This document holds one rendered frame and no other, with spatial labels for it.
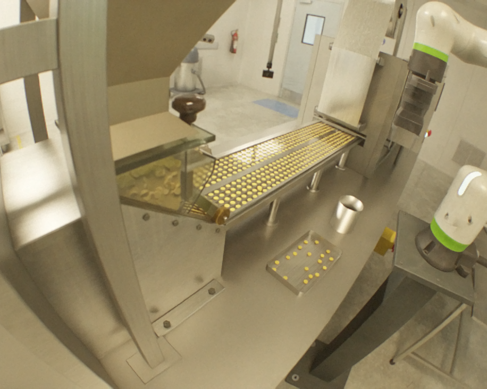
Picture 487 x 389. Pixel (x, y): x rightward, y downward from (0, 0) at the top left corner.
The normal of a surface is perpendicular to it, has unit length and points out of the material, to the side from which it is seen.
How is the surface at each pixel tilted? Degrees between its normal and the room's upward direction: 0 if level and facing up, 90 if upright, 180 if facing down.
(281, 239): 0
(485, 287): 0
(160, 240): 90
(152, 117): 44
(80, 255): 90
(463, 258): 81
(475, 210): 90
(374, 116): 90
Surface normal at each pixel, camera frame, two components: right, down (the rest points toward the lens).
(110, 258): 0.74, 0.47
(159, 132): 0.61, -0.25
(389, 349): 0.13, -0.80
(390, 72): -0.66, 0.36
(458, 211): -0.93, 0.10
